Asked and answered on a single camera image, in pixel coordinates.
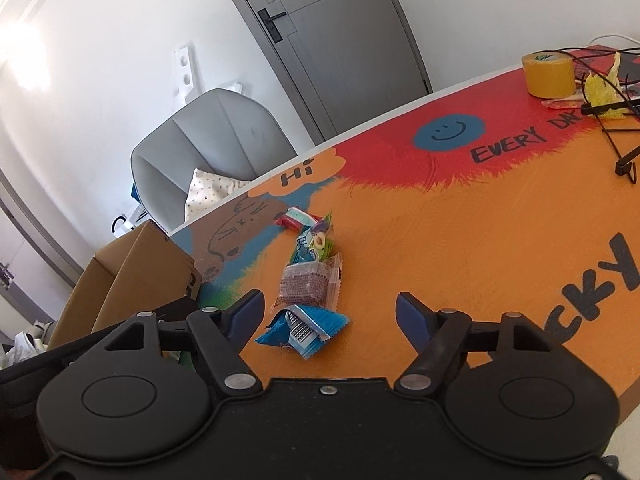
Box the white dotted pillow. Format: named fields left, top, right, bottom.
left=184, top=168, right=251, bottom=221

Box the grey door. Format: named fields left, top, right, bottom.
left=210, top=0, right=433, bottom=143

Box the yellow tape roll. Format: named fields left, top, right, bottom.
left=521, top=50, right=577, bottom=98

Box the black cable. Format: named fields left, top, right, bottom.
left=550, top=42, right=640, bottom=86

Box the brown snack packet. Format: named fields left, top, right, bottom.
left=270, top=254, right=345, bottom=308

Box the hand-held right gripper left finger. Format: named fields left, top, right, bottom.
left=102, top=289, right=266, bottom=393

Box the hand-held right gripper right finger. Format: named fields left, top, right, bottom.
left=395, top=291, right=553, bottom=393

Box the blue snack packet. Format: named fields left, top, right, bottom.
left=255, top=305, right=350, bottom=361

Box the crumpled yellow paper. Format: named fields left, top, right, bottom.
left=585, top=52, right=632, bottom=120

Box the red striped snack packet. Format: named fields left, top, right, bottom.
left=274, top=206, right=323, bottom=233

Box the grey armchair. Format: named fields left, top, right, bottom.
left=131, top=88, right=297, bottom=233

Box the green cartoon snack packet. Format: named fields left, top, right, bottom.
left=286, top=213, right=335, bottom=264

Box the grey door frame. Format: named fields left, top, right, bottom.
left=0, top=165, right=83, bottom=286

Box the black door handle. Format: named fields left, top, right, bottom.
left=257, top=8, right=288, bottom=42

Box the cardboard box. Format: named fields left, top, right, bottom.
left=47, top=220, right=201, bottom=351

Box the white cable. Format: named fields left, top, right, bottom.
left=587, top=31, right=640, bottom=46

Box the black cable tie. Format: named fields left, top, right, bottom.
left=580, top=100, right=640, bottom=117
left=597, top=125, right=640, bottom=187

